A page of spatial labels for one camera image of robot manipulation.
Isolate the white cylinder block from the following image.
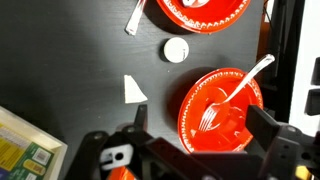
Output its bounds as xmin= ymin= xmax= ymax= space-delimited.
xmin=162 ymin=36 xmax=190 ymax=64

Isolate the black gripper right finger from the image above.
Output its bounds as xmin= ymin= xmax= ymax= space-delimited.
xmin=245 ymin=104 xmax=320 ymax=180

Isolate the silver plastic fork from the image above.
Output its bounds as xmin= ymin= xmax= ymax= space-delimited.
xmin=197 ymin=53 xmax=276 ymax=132

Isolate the red plastic bowl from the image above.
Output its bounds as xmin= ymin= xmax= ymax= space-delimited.
xmin=156 ymin=0 xmax=252 ymax=35
xmin=177 ymin=67 xmax=265 ymax=155

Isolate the pale wooden triangle block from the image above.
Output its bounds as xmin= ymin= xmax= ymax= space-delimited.
xmin=123 ymin=74 xmax=149 ymax=105

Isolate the silver plastic utensil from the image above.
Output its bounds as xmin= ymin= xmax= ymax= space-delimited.
xmin=124 ymin=0 xmax=148 ymax=37

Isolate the wooden shape sorter cube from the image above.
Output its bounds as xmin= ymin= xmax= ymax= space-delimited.
xmin=0 ymin=105 xmax=69 ymax=180

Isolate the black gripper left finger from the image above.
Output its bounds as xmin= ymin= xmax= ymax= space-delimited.
xmin=122 ymin=104 xmax=158 ymax=148

